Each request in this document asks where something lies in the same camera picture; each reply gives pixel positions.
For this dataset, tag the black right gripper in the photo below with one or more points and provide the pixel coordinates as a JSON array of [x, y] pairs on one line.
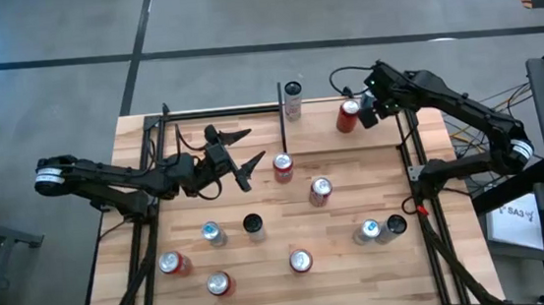
[[387, 88]]

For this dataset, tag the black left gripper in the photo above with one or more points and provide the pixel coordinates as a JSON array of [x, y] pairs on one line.
[[216, 162]]

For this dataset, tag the red soda can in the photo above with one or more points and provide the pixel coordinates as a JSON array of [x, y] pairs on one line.
[[170, 262], [218, 283], [347, 121]]

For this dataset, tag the red Fanta strawberry can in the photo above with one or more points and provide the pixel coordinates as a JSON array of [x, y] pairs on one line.
[[283, 171], [300, 261]]

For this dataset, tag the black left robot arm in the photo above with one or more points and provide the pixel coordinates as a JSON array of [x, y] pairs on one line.
[[106, 179]]

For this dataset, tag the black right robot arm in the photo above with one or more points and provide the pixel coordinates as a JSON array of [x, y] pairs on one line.
[[460, 101]]

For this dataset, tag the blue silver Red Bull can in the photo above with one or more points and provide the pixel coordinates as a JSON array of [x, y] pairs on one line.
[[368, 229], [212, 232]]

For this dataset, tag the red Coca-Cola can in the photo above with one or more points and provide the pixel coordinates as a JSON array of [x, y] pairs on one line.
[[320, 190]]

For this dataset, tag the white paper sign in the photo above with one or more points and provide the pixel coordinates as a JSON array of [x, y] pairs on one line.
[[515, 222]]

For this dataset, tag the black aluminium table frame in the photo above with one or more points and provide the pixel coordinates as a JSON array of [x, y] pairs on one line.
[[199, 115]]

